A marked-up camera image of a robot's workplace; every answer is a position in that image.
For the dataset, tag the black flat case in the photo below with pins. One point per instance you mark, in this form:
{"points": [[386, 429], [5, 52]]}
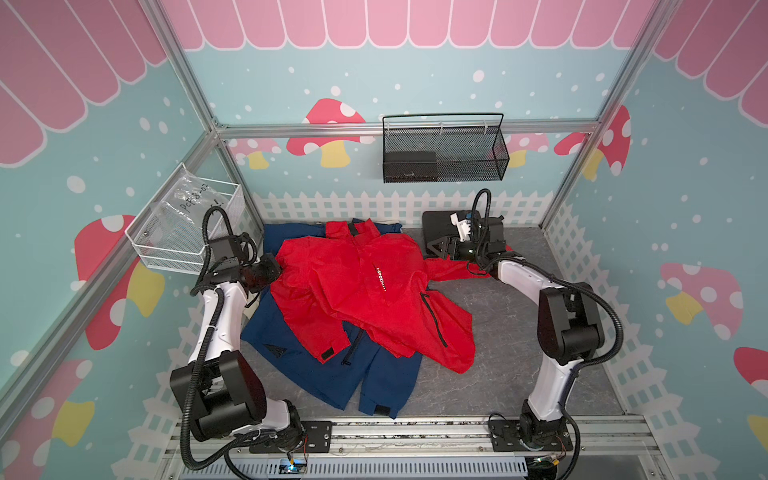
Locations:
{"points": [[436, 224]]}

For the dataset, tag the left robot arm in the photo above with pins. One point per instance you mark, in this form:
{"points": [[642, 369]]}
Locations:
{"points": [[218, 392]]}

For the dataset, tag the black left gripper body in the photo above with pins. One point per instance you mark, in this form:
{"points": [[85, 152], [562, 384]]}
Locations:
{"points": [[261, 272]]}

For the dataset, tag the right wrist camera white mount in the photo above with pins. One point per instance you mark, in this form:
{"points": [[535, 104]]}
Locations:
{"points": [[464, 223]]}

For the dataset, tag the black wire mesh basket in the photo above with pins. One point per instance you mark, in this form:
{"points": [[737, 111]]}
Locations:
{"points": [[469, 146]]}

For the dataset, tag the clear wire basket with bags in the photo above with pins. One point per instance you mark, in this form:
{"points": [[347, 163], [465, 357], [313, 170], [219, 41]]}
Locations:
{"points": [[167, 234]]}

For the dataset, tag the navy blue jacket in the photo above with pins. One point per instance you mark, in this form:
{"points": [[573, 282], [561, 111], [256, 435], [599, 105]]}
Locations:
{"points": [[384, 381]]}

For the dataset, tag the black box in basket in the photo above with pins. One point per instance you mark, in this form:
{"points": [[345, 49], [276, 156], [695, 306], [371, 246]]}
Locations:
{"points": [[410, 167]]}

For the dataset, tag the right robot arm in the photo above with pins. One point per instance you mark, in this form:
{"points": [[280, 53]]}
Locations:
{"points": [[569, 330]]}

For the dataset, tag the red jacket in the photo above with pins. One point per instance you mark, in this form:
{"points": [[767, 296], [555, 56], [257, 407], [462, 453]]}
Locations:
{"points": [[380, 283]]}

